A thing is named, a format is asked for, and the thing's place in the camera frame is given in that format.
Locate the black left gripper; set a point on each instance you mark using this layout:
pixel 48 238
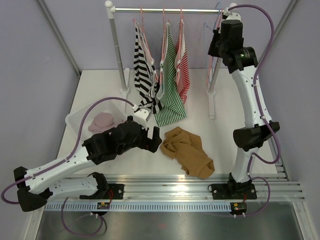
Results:
pixel 148 144

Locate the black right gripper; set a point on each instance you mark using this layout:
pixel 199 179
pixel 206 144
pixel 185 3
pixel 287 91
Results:
pixel 211 51

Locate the light blue wire hanger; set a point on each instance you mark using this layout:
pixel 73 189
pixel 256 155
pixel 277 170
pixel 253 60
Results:
pixel 206 28

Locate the pink wire hanger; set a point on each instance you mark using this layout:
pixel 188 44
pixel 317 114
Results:
pixel 211 59

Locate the tan brown tank top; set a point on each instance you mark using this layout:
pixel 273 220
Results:
pixel 187 149

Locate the pink mauve tank top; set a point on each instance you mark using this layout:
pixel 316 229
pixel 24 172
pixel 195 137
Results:
pixel 102 122

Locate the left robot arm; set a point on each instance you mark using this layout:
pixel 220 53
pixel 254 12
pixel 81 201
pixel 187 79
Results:
pixel 46 183

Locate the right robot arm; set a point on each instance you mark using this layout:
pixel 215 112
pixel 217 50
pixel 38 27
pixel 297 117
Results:
pixel 227 44

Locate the green white striped tank top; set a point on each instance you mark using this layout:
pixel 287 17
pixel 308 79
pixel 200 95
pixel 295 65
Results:
pixel 173 109

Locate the red white striped tank top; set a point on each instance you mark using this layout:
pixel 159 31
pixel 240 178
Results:
pixel 184 82

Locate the black white striped tank top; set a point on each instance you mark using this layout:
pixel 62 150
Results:
pixel 144 81

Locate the pink hanger under red top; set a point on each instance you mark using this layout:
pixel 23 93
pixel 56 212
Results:
pixel 180 49

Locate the pink hanger under black top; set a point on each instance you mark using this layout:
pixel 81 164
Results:
pixel 142 42

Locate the white plastic basket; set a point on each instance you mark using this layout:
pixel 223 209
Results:
pixel 74 119

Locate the white clothes rack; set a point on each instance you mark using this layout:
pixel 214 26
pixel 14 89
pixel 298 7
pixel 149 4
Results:
pixel 127 76

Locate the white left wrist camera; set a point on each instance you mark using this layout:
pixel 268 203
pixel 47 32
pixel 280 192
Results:
pixel 141 115

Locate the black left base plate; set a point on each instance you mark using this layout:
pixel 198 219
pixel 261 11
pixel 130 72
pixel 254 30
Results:
pixel 115 191

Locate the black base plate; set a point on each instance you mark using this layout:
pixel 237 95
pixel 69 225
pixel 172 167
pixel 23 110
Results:
pixel 115 191
pixel 221 191

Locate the white slotted cable duct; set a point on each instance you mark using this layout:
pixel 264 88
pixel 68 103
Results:
pixel 118 206

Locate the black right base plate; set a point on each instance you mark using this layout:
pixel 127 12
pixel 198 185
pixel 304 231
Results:
pixel 221 191

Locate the aluminium mounting rail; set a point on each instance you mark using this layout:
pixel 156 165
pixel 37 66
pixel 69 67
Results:
pixel 181 188

